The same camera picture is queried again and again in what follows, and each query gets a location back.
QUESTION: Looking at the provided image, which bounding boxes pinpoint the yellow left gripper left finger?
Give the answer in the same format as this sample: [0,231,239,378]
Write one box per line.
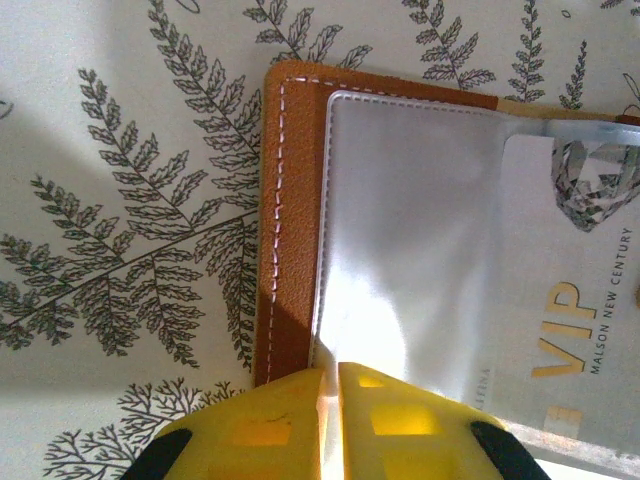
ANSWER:
[119,367,328,480]

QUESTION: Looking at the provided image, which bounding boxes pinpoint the brown leather card holder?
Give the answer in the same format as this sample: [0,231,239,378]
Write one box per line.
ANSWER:
[252,62,640,480]

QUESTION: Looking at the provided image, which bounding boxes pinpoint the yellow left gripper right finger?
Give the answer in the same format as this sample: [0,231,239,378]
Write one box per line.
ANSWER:
[337,362,551,480]

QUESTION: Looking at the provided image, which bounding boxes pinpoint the white VIP card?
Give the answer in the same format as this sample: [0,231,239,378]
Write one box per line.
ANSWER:
[492,133,640,464]

